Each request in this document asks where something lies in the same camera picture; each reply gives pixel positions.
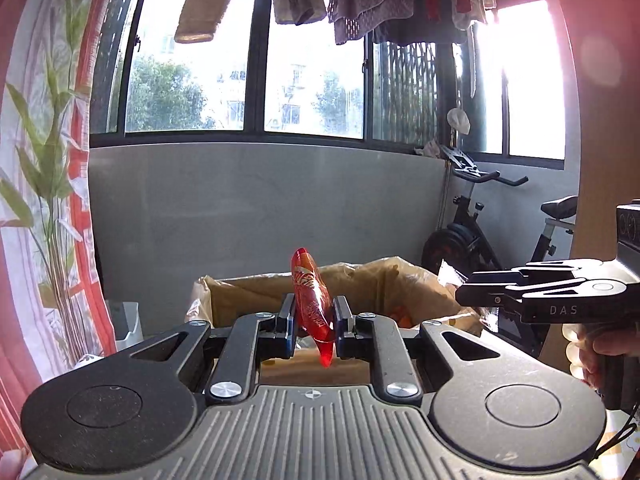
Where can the red white curtain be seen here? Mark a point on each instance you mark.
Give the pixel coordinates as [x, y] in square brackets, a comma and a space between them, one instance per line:
[45, 185]

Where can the black exercise bike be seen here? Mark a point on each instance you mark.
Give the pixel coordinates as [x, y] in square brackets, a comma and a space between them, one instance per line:
[474, 241]

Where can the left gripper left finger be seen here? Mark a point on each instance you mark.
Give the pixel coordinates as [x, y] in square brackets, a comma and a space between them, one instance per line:
[272, 334]

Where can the white small bin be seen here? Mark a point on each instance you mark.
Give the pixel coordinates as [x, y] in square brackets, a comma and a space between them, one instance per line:
[126, 321]

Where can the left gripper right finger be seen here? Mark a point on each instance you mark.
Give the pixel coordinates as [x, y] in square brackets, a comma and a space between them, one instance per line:
[357, 335]

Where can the artificial green plant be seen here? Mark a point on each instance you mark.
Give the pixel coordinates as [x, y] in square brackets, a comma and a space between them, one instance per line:
[45, 169]

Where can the brown cardboard box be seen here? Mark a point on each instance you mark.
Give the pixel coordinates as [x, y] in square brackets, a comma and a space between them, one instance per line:
[391, 286]

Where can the red glossy snack packet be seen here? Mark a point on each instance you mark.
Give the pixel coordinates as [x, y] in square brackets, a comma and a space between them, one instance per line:
[314, 306]

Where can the person's right hand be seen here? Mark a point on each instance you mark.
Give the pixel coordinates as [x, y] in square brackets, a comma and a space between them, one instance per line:
[586, 352]

